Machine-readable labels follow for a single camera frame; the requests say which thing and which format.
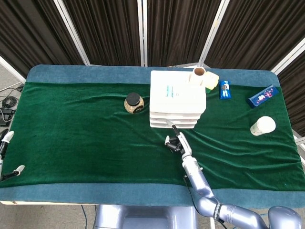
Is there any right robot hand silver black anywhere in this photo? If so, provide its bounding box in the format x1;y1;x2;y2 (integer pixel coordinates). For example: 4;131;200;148
164;120;193;160

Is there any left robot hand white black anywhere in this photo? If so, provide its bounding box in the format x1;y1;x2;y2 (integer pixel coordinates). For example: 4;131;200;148
0;130;26;182

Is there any blue snack bar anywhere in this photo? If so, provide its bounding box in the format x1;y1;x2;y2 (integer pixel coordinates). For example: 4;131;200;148
246;84;280;109

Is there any black power adapter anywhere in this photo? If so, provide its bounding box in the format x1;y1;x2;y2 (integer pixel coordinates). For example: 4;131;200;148
0;107;16;126

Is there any round glass jar black lid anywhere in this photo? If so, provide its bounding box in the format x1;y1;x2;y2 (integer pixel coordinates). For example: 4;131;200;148
123;92;145;115

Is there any white paper roll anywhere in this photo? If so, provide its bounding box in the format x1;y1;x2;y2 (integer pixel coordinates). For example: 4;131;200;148
189;67;207;86

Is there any blue snack packet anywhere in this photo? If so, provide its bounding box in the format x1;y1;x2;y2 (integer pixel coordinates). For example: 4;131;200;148
218;80;232;100

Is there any yellow sponge block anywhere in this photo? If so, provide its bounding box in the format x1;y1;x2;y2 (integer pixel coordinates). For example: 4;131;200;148
204;71;220;88

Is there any green velvet cloth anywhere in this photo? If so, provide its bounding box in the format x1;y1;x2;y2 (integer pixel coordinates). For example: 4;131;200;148
0;82;305;191

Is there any white paper cup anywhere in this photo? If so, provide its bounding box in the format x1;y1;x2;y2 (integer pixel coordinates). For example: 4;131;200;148
250;116;276;136

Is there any silver robot torso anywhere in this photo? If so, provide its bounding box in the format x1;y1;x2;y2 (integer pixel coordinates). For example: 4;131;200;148
94;204;198;229

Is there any blue table cover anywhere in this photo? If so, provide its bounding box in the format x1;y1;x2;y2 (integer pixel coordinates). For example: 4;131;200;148
0;64;305;208

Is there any black coiled cable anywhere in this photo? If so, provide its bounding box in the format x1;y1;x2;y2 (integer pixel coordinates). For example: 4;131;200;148
1;96;17;108

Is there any white plastic drawer box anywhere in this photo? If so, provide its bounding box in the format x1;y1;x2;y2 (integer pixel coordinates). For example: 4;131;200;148
149;70;207;129

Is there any blue cable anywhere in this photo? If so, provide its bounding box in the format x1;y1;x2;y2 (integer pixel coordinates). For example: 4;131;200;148
81;205;90;229

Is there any dark folding screen white frame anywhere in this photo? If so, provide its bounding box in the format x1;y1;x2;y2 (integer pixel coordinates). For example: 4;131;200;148
0;0;305;138

